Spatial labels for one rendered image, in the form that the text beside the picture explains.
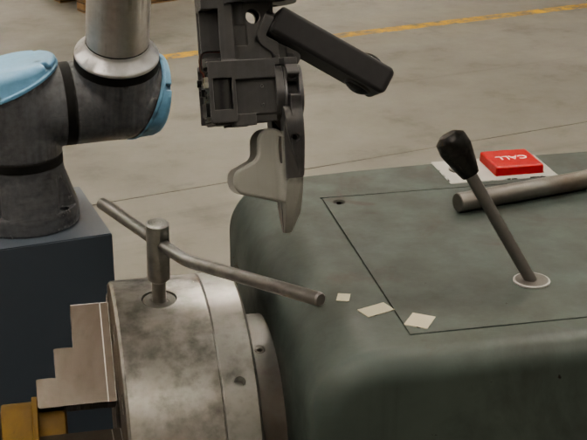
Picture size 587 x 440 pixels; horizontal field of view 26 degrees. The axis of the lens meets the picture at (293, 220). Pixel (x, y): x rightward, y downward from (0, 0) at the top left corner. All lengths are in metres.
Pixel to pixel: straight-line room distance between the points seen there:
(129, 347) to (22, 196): 0.59
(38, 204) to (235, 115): 0.73
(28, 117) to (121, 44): 0.16
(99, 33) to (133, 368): 0.63
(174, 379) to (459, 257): 0.32
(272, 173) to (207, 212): 3.70
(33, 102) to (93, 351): 0.50
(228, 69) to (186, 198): 3.87
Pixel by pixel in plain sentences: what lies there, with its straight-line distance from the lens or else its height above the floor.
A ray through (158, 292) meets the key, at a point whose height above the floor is 1.25.
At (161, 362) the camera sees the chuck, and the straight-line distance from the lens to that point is 1.20.
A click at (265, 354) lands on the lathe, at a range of 1.26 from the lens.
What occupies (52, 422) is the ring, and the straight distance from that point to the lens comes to 1.31.
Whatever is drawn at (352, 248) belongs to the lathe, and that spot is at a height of 1.26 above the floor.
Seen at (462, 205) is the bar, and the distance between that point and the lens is 1.40.
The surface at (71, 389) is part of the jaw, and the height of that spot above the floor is 1.13.
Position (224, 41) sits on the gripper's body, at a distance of 1.09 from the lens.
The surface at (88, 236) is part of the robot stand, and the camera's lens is 1.76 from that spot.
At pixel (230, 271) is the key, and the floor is 1.31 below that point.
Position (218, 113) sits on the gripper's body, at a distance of 1.07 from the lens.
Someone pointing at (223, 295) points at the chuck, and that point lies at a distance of 1.25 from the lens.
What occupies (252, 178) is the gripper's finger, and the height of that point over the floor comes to 1.40.
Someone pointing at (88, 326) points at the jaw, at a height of 1.18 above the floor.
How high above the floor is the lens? 1.78
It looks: 22 degrees down
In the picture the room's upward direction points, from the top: straight up
